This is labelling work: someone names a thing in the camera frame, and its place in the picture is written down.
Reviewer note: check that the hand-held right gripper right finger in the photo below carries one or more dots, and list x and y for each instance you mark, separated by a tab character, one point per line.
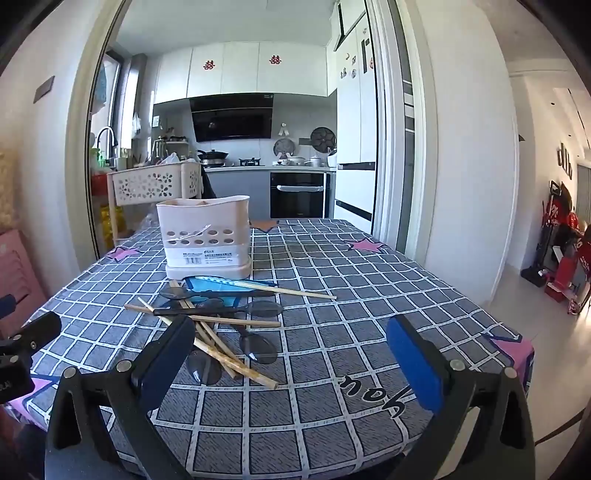
413	364

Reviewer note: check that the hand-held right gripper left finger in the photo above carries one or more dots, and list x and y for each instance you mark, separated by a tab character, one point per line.
159	374

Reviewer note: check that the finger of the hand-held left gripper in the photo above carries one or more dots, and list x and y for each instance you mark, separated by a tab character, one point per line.
39	330
7	307

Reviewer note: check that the plain wooden chopstick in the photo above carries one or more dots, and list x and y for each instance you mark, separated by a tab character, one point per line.
226	364
258	324
258	378
205	332

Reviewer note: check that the dark metal spoon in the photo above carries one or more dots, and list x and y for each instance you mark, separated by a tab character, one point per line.
173	293

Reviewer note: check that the blue patterned wooden chopstick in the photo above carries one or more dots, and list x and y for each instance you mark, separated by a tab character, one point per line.
300	293

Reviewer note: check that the beige plastic utensil holder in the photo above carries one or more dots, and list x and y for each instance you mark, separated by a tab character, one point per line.
203	221

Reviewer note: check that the grey checkered star tablecloth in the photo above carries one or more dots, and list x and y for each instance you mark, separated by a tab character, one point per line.
332	350

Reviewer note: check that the yellow oil bottle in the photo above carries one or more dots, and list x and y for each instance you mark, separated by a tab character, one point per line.
111	224

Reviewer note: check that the red plastic basin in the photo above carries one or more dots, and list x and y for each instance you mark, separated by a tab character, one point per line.
99	183

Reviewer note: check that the beige flower-cutout basket cart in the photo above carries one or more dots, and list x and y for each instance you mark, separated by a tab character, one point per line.
147	184

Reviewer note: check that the red and black floor clutter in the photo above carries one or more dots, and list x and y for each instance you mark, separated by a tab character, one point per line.
561	249

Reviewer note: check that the black bag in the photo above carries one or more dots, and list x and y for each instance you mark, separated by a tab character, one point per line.
211	184

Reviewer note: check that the chrome kitchen faucet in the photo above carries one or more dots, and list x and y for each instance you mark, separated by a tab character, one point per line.
108	134

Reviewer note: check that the black built-in oven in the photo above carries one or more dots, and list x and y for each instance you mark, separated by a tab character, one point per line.
298	196

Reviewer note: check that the white plastic bag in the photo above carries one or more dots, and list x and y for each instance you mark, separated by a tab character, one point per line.
173	158

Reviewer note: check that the black wok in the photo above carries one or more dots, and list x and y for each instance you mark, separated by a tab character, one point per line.
213	156

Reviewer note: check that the gas stove burner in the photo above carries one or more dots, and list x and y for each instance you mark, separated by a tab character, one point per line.
251	161

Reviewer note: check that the white cooking pot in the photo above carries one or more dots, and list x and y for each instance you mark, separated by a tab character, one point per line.
295	160

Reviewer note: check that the round metal steamer rack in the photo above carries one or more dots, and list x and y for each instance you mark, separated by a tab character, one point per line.
323	138
284	146

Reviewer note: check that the white refrigerator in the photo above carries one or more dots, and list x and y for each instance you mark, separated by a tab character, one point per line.
358	115

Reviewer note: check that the black range hood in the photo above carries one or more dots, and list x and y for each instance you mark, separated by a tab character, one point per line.
231	117

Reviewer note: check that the red cabinet decal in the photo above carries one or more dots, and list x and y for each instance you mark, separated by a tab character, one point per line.
208	64

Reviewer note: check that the white upper kitchen cabinets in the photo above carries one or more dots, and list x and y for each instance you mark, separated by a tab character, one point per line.
240	69

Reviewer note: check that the grey wall switch panel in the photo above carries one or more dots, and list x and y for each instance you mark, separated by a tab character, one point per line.
45	89

